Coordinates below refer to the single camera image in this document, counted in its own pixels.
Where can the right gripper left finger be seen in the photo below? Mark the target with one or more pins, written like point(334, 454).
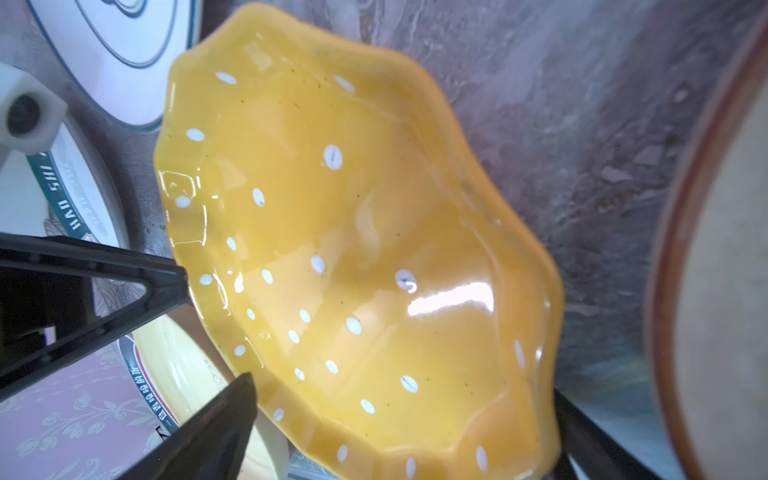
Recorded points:
point(49, 317)

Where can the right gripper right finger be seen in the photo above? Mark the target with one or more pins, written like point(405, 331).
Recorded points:
point(211, 445)

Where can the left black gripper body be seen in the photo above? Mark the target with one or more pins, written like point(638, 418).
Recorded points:
point(31, 114)

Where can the large green red rimmed plate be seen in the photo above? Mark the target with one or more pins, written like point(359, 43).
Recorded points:
point(140, 375)

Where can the pale yellow round plate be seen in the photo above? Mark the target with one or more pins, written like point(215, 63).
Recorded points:
point(187, 371)

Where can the yellow polka dot plate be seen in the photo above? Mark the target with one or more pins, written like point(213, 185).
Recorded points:
point(346, 248)

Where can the small green lettered rim plate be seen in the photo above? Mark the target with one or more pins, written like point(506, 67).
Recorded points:
point(64, 191)

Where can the beige plate brown rim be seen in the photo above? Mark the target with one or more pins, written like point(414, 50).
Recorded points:
point(706, 301)

